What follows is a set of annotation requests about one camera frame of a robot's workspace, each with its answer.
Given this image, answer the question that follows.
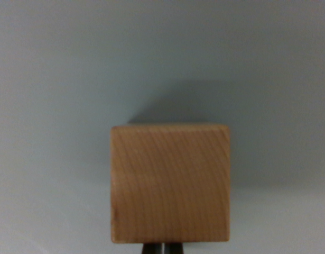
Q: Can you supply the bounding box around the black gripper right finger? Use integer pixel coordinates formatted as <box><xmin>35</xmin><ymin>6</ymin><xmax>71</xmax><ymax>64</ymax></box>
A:
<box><xmin>164</xmin><ymin>241</ymin><xmax>185</xmax><ymax>254</ymax></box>

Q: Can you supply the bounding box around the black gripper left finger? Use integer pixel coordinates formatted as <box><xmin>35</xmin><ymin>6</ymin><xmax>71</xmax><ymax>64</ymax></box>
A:
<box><xmin>142</xmin><ymin>242</ymin><xmax>163</xmax><ymax>254</ymax></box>

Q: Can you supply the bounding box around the wooden cube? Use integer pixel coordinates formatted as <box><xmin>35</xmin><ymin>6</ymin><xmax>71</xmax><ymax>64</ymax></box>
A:
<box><xmin>110</xmin><ymin>124</ymin><xmax>231</xmax><ymax>244</ymax></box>

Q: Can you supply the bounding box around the white plastic tray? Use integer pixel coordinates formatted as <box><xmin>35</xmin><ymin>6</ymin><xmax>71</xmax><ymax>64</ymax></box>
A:
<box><xmin>0</xmin><ymin>0</ymin><xmax>325</xmax><ymax>254</ymax></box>

